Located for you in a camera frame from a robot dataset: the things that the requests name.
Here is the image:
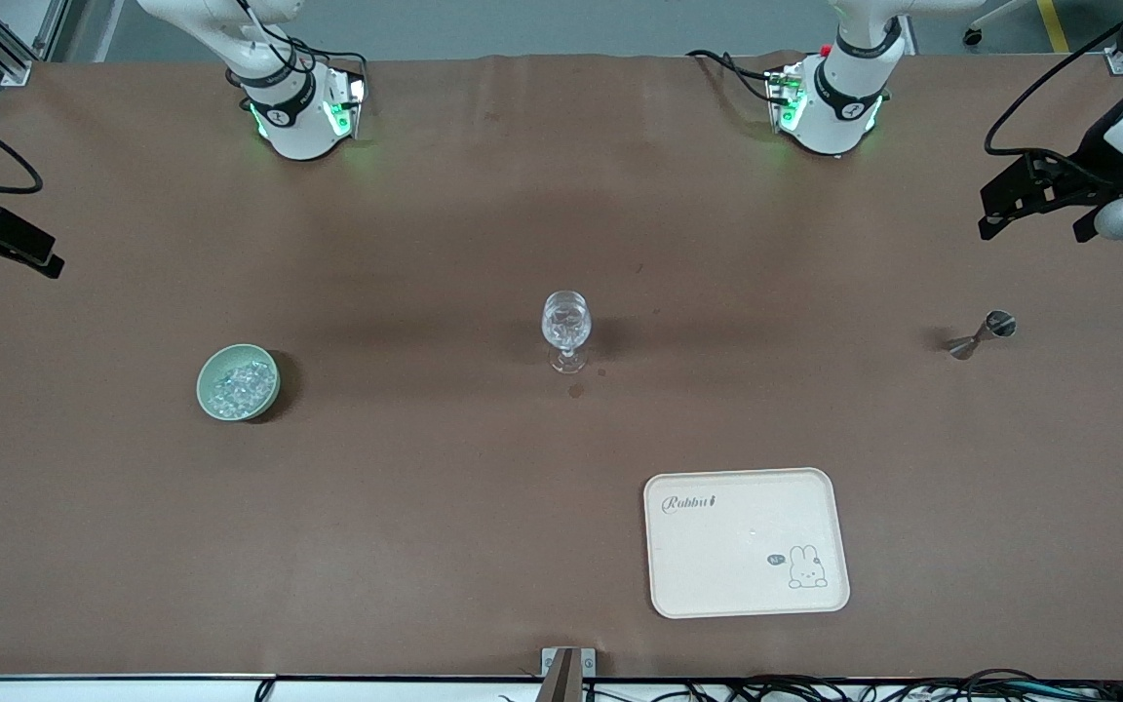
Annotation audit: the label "steel double jigger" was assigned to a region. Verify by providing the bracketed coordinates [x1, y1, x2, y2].
[949, 310, 1017, 361]

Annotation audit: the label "clear ice cubes pile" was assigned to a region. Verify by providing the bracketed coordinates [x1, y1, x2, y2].
[211, 361, 275, 415]

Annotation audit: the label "clear wine glass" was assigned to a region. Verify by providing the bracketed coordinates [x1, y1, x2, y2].
[542, 290, 592, 374]

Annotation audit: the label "pale green bowl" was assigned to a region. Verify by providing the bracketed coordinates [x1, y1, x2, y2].
[196, 343, 281, 422]

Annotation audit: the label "cream rabbit print tray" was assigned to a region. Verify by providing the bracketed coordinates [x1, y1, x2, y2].
[643, 467, 851, 619]

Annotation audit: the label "brown table cover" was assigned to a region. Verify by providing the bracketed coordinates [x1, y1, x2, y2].
[0, 51, 1123, 681]

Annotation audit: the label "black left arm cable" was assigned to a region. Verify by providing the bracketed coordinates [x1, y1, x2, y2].
[984, 0, 1123, 159]

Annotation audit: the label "black left base cable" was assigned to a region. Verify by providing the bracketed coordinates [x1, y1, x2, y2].
[686, 49, 789, 104]

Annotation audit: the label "black base cable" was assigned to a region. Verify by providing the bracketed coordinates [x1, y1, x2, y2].
[228, 0, 369, 91]
[686, 49, 789, 104]

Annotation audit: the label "black right base cable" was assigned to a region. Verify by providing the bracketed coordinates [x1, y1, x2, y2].
[228, 0, 369, 91]

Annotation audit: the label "black cables bundle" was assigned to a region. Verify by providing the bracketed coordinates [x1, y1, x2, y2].
[498, 668, 1123, 702]

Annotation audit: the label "grey metal bracket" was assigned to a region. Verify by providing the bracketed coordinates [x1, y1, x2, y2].
[540, 646, 597, 679]

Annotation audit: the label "brown camera pole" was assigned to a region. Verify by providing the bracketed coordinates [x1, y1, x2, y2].
[544, 650, 582, 702]

